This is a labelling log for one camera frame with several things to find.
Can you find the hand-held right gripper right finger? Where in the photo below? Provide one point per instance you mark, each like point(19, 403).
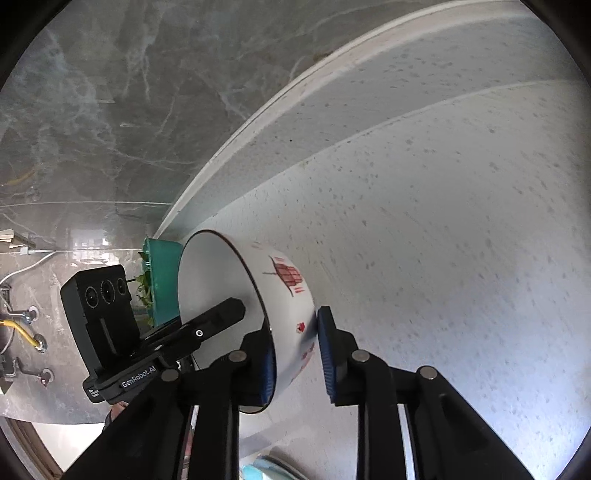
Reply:
point(325, 350)

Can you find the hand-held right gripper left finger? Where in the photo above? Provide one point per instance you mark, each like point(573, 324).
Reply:
point(269, 369)

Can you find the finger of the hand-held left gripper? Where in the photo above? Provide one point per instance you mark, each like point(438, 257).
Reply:
point(217, 318)

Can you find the white bowl with red print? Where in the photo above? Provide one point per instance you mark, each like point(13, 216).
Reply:
point(217, 281)

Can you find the teal floral plate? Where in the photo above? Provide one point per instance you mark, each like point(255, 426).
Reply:
point(253, 471)

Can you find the person's left hand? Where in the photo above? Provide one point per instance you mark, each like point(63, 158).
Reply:
point(120, 408)

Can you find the green leafy vegetables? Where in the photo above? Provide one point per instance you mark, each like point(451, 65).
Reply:
point(145, 290)

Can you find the metal pipe fitting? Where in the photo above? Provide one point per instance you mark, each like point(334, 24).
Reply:
point(46, 376)
point(27, 316)

